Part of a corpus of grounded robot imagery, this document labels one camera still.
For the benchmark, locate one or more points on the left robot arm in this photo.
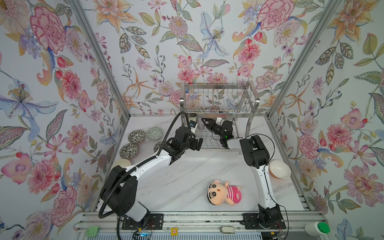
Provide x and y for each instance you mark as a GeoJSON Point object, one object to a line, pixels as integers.
{"type": "Point", "coordinates": [120, 189]}

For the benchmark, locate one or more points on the left aluminium corner post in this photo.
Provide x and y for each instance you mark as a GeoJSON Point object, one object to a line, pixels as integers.
{"type": "Point", "coordinates": [92, 39]}

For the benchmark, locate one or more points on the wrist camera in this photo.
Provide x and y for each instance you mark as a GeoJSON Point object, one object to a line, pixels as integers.
{"type": "Point", "coordinates": [193, 124]}
{"type": "Point", "coordinates": [220, 120]}

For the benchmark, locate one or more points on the right aluminium corner post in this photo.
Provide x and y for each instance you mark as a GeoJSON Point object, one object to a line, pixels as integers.
{"type": "Point", "coordinates": [319, 28]}

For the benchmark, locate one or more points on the cream bowl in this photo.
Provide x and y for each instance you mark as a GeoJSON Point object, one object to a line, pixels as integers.
{"type": "Point", "coordinates": [123, 163]}

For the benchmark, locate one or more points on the green tag on rail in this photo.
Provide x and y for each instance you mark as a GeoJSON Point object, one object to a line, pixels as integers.
{"type": "Point", "coordinates": [92, 231]}

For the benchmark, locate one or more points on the dark patterned bowl back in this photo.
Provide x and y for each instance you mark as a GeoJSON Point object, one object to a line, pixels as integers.
{"type": "Point", "coordinates": [137, 136]}

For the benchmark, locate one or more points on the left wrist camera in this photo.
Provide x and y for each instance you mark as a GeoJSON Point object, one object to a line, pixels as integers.
{"type": "Point", "coordinates": [193, 124]}

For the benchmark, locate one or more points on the pale green patterned bowl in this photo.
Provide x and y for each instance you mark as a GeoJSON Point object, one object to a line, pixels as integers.
{"type": "Point", "coordinates": [154, 134]}

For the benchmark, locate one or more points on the grey clip on rail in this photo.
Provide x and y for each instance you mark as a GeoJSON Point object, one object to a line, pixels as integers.
{"type": "Point", "coordinates": [227, 230]}

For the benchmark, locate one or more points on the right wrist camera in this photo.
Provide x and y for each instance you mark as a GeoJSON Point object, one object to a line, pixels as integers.
{"type": "Point", "coordinates": [220, 120]}

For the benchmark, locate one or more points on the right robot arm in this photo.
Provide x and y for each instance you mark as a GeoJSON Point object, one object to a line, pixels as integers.
{"type": "Point", "coordinates": [258, 158]}

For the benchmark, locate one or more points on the dark patterned bowl front-left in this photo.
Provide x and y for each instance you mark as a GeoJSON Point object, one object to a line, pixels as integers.
{"type": "Point", "coordinates": [129, 151]}

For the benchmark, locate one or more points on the green emergency button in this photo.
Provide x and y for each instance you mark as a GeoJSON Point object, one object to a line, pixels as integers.
{"type": "Point", "coordinates": [316, 229]}

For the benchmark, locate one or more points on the dark patterned bowl centre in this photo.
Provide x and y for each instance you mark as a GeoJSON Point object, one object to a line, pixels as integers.
{"type": "Point", "coordinates": [158, 146]}

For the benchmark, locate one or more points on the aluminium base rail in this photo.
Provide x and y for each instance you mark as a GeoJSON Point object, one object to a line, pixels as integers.
{"type": "Point", "coordinates": [294, 221]}

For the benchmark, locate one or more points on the steel two-tier dish rack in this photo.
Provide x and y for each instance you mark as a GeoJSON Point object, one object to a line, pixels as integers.
{"type": "Point", "coordinates": [235, 102]}

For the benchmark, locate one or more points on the yellow sticker on rail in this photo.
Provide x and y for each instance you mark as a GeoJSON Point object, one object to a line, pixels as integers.
{"type": "Point", "coordinates": [174, 231]}

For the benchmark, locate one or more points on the lilac purple bowl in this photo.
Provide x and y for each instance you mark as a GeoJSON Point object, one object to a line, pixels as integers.
{"type": "Point", "coordinates": [200, 124]}

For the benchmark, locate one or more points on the cartoon boy plush doll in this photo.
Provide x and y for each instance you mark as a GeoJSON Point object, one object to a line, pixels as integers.
{"type": "Point", "coordinates": [218, 193]}

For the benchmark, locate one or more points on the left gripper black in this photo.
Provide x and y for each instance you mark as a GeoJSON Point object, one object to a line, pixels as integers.
{"type": "Point", "coordinates": [194, 146]}

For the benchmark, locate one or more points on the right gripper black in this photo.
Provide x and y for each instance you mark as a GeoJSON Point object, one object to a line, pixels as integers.
{"type": "Point", "coordinates": [212, 125]}

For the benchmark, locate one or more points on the white bowl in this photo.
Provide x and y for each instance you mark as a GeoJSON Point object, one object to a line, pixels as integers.
{"type": "Point", "coordinates": [279, 170]}

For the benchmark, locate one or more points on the aluminium corner post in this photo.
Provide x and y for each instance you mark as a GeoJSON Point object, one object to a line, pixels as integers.
{"type": "Point", "coordinates": [319, 28]}
{"type": "Point", "coordinates": [92, 39]}

